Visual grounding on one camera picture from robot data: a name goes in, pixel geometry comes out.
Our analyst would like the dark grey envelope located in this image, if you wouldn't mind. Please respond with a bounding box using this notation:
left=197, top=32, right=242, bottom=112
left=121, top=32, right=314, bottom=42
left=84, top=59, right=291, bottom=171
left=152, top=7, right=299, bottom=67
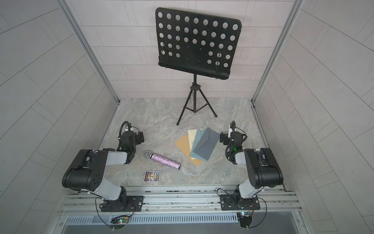
left=194, top=128, right=220, bottom=161

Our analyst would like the cream envelope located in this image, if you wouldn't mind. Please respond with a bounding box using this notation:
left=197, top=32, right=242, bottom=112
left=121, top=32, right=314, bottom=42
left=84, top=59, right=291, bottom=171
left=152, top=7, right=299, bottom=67
left=188, top=129, right=197, bottom=153

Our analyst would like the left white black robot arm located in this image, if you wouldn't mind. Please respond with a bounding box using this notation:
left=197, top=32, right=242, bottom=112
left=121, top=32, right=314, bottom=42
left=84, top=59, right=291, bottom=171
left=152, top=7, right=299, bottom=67
left=62, top=130, right=144, bottom=212

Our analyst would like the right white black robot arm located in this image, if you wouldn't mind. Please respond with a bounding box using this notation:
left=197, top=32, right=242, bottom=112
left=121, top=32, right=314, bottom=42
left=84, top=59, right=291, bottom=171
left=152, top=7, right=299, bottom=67
left=219, top=131, right=283, bottom=211

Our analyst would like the blue-grey envelope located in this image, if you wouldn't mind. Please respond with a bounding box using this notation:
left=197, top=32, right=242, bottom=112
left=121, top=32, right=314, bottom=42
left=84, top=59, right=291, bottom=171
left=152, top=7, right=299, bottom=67
left=189, top=129, right=206, bottom=161

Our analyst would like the tan brown envelope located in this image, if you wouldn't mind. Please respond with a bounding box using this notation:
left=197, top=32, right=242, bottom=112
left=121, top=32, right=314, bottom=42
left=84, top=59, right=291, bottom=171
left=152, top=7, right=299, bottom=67
left=175, top=135, right=203, bottom=167

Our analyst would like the purple glitter microphone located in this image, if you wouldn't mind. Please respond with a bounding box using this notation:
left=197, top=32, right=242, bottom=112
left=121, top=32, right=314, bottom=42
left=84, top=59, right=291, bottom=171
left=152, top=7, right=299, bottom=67
left=145, top=151, right=181, bottom=170

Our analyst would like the small colourful card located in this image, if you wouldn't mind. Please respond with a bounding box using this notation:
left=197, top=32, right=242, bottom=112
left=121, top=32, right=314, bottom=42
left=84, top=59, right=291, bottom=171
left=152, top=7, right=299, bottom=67
left=144, top=171, right=161, bottom=183

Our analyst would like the right small circuit board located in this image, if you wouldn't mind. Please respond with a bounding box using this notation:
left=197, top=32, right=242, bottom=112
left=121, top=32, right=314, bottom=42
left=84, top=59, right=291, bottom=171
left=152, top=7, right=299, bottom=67
left=237, top=212, right=253, bottom=229

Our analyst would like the small circuit board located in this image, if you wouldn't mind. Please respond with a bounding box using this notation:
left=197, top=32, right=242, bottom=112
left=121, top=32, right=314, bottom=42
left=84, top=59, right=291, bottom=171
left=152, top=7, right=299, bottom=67
left=111, top=215, right=131, bottom=225
left=237, top=212, right=253, bottom=229

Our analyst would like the left small circuit board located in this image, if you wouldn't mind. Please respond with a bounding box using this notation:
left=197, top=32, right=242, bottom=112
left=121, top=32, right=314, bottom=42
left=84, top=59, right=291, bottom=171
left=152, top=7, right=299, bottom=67
left=111, top=215, right=131, bottom=225

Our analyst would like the black perforated music stand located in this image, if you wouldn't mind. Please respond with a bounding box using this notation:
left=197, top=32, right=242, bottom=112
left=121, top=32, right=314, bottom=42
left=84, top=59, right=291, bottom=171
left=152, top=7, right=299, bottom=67
left=155, top=7, right=242, bottom=113

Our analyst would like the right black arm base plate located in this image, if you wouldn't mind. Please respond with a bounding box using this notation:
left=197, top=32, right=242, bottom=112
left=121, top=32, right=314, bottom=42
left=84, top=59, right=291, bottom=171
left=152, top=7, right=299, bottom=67
left=219, top=194, right=261, bottom=211

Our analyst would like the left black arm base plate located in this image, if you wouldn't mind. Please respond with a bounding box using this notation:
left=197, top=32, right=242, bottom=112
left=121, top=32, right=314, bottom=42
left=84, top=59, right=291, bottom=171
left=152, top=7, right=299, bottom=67
left=99, top=196, right=144, bottom=213

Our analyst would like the aluminium mounting rail frame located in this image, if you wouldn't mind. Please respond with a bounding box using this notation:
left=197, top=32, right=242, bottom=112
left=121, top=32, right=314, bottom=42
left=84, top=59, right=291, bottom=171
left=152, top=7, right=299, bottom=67
left=57, top=185, right=302, bottom=224

